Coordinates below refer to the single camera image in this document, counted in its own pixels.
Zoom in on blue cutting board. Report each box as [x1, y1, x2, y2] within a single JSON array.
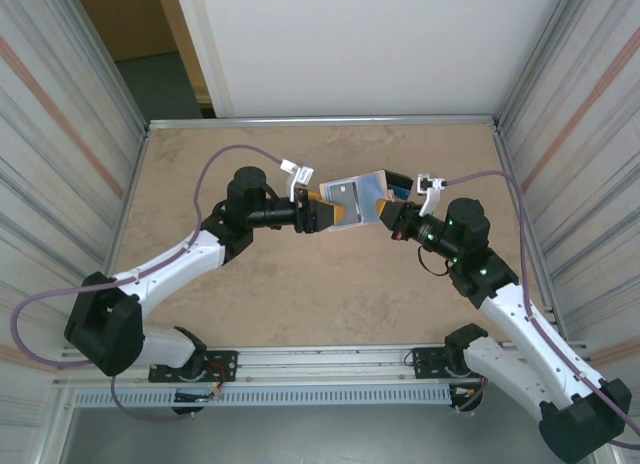
[[318, 169, 390, 234]]

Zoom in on dark grey credit card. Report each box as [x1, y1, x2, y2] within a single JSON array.
[[327, 180, 362, 226]]

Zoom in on clear black card box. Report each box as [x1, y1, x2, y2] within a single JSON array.
[[382, 169, 416, 203]]

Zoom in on striped corrugated side panel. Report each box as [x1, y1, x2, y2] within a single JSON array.
[[502, 0, 640, 425], [0, 0, 146, 430]]

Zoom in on small green circuit board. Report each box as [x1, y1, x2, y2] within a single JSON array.
[[173, 389, 224, 403]]

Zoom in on grey metal lower shelf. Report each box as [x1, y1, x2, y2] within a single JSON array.
[[59, 406, 609, 464]]

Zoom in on brown wooden door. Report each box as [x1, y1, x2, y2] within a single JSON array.
[[72, 0, 214, 108]]

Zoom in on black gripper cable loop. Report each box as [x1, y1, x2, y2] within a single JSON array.
[[417, 245, 453, 276]]

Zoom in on aluminium table end rail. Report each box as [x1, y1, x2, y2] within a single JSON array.
[[146, 114, 503, 133]]

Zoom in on aluminium table side rail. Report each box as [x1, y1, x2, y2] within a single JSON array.
[[492, 128, 569, 340], [89, 131, 151, 348]]

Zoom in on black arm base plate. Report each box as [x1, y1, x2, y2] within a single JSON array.
[[409, 346, 494, 383], [148, 350, 239, 385]]

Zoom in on aluminium mounting rail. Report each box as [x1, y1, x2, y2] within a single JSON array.
[[52, 339, 591, 391]]

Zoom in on aluminium frame post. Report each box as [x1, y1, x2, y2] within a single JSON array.
[[498, 0, 589, 133], [59, 0, 151, 135]]

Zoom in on white door frame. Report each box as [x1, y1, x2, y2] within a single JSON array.
[[172, 0, 236, 120]]

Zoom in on grey slotted cable duct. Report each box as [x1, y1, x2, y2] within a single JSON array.
[[73, 387, 454, 409]]

